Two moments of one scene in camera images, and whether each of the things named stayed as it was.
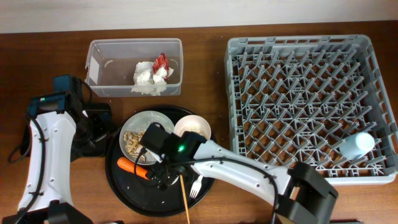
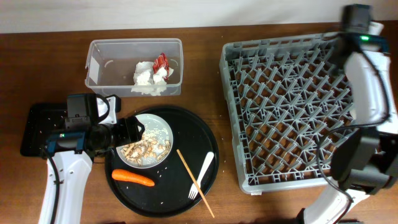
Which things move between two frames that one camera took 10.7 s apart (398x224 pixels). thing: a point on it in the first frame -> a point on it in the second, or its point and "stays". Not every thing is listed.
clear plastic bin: x=111 y=64 stays
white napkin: x=148 y=81 stays
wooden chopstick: x=185 y=199 -> x=195 y=183
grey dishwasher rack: x=295 y=99 stays
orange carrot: x=130 y=166 -> x=122 y=175
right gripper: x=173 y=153 -> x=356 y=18
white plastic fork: x=196 y=186 stays
